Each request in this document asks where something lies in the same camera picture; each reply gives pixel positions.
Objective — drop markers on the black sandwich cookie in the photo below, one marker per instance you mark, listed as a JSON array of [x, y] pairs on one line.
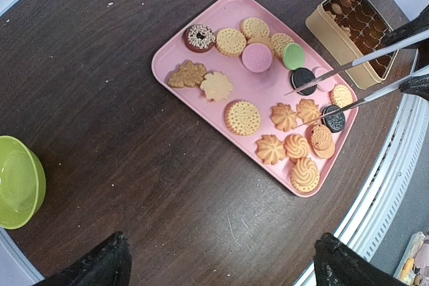
[[300, 77], [336, 123]]

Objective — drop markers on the beige round biscuit corner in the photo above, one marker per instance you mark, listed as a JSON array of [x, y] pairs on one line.
[[341, 96]]

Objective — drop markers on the beige round biscuit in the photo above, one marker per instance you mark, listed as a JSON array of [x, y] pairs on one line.
[[280, 41], [253, 26], [230, 42]]

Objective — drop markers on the green sandwich cookie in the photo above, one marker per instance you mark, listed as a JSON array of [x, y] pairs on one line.
[[293, 56]]

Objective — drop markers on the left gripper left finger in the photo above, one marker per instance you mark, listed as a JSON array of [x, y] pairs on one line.
[[109, 263]]

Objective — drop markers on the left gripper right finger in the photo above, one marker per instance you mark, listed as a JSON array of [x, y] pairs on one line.
[[336, 264]]

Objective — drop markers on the beige flower cookie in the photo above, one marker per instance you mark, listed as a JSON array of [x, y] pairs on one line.
[[216, 86]]

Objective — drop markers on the pink plastic tray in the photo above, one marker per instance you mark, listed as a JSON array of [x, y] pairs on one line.
[[264, 90]]

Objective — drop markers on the green plastic bowl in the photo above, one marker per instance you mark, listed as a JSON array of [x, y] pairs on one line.
[[23, 183]]

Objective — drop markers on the side tray with cookies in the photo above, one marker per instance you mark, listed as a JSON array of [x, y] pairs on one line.
[[413, 266]]

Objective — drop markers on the pink sandwich cookie upper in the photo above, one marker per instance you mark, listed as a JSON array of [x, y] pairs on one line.
[[257, 57]]

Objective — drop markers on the black sandwich cookie upper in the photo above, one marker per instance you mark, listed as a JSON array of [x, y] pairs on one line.
[[300, 77]]

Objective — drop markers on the gold cookie tin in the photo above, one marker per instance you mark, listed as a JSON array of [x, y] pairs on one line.
[[348, 29]]

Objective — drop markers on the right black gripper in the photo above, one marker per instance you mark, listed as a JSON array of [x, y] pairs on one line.
[[417, 86]]

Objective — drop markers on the beige round biscuit top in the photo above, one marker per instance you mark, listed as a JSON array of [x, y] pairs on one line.
[[230, 42]]

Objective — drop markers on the brown tree cookie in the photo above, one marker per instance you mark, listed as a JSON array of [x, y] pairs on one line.
[[188, 74]]

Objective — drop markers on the chocolate sprinkle donut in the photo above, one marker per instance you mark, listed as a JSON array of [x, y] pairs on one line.
[[199, 38]]

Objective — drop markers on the black sandwich cookie lower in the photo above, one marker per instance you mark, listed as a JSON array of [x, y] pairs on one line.
[[336, 123]]

